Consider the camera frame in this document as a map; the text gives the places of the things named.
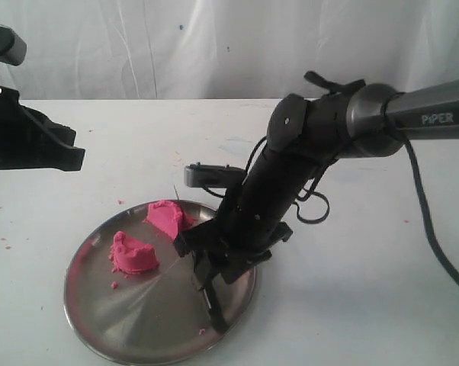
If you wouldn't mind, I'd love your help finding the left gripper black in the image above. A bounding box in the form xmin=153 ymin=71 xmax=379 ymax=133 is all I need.
xmin=0 ymin=86 xmax=85 ymax=172

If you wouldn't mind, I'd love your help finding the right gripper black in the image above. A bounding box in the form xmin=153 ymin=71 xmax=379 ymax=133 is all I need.
xmin=173 ymin=148 xmax=317 ymax=284

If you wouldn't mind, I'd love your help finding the black knife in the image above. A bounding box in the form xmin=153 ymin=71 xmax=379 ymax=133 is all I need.
xmin=172 ymin=185 xmax=230 ymax=332

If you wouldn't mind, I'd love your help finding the cut pink dough piece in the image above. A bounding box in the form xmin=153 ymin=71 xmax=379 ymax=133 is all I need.
xmin=143 ymin=200 xmax=197 ymax=240

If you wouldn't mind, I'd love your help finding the pink play dough lump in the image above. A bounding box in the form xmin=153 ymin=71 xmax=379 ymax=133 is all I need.
xmin=108 ymin=231 xmax=159 ymax=275

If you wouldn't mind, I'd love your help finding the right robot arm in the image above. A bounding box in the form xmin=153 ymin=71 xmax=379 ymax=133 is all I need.
xmin=174 ymin=72 xmax=459 ymax=287

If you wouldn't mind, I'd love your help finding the round steel plate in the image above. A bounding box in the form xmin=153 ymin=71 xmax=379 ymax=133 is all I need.
xmin=64 ymin=204 xmax=258 ymax=365

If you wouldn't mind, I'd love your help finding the white backdrop sheet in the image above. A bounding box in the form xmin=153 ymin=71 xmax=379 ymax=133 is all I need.
xmin=0 ymin=1 xmax=459 ymax=99

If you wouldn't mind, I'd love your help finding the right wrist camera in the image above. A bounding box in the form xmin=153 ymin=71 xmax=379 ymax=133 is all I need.
xmin=184 ymin=162 xmax=246 ymax=188

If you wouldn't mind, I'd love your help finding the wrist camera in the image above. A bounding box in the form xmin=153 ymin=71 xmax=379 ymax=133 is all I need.
xmin=184 ymin=162 xmax=246 ymax=188
xmin=0 ymin=24 xmax=27 ymax=66

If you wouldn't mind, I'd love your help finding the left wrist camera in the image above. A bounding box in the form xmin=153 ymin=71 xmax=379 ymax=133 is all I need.
xmin=0 ymin=24 xmax=27 ymax=66

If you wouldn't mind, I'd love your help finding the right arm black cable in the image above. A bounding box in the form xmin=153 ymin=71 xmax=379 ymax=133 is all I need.
xmin=244 ymin=70 xmax=459 ymax=302

